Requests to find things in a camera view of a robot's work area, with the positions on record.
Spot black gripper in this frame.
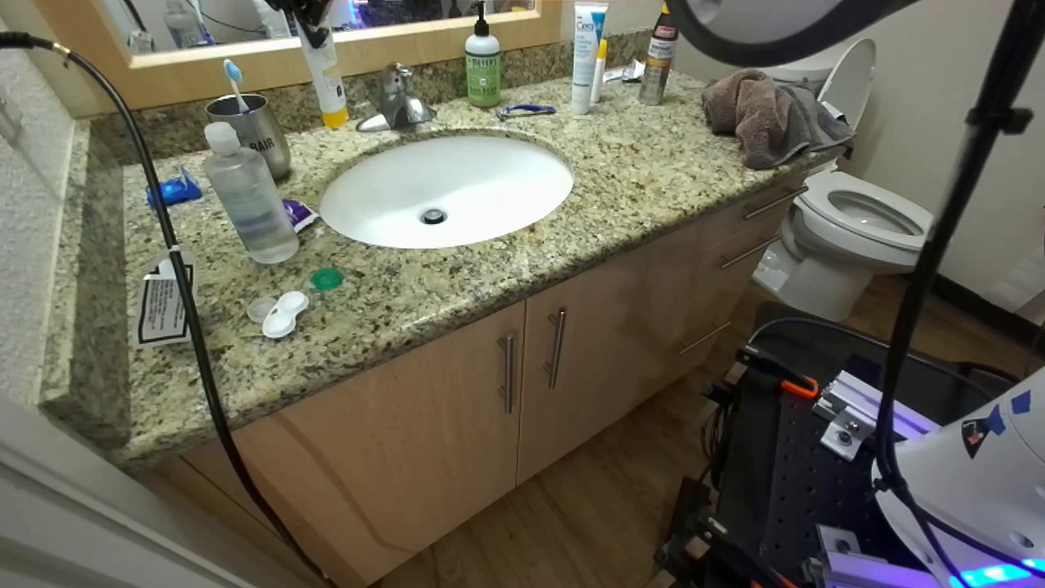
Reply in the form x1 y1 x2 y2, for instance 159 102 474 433
261 0 336 54

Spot white tube with yellow lid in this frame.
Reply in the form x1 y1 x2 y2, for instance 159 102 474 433
296 26 353 134

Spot chrome faucet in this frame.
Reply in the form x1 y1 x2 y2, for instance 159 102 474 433
353 62 437 138

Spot tall white blue tube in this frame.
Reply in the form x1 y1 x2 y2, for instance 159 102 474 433
569 0 609 118

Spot thin white tube yellow cap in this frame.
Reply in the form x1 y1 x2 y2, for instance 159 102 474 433
586 37 613 107

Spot white toilet lid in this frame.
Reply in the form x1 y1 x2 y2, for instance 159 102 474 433
814 37 878 138

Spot blue white toothbrush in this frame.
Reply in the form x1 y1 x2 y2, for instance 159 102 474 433
217 55 250 118

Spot wooden framed mirror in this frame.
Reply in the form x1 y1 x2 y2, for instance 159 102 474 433
28 0 569 114

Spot metal cup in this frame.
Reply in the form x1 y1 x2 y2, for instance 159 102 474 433
202 96 294 188

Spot green soap pump bottle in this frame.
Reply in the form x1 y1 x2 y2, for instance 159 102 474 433
459 0 505 111

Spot purple packet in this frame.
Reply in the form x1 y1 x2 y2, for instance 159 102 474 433
276 197 324 234

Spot clear bottle with white cap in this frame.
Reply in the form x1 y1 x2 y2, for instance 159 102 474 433
199 118 300 273

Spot small blue object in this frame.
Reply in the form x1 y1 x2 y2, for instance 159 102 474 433
144 175 204 213

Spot white oval sink basin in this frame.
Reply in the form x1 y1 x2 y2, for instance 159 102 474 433
315 130 577 251

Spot white contact lens case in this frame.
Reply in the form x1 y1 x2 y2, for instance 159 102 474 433
258 287 312 344

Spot wide wooden cabinet door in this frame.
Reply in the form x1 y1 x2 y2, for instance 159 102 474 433
232 304 528 585

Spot narrow wooden cabinet door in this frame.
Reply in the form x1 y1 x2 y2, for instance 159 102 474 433
517 256 656 483

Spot brown towel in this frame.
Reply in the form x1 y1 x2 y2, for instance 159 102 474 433
700 70 814 170

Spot white toilet tank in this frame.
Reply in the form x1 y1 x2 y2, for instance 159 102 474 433
747 54 847 96

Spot grey cloth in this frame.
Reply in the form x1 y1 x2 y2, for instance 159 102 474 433
775 83 860 159

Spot white toilet bowl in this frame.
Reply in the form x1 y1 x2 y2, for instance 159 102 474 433
752 166 939 324

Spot black robot cart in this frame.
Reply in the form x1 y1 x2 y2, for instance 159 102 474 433
652 313 1023 588

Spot black cable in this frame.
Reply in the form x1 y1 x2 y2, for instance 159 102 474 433
0 31 329 585

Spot white cable tag label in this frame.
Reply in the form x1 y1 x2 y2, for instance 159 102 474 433
135 251 199 352

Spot metal cabinet door handle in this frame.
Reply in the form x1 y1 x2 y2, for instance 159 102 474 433
497 327 523 420
541 304 572 392

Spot orange clamp handle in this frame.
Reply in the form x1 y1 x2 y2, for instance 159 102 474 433
775 373 822 406

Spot aluminium mounting bracket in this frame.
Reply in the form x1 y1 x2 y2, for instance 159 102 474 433
814 371 939 465

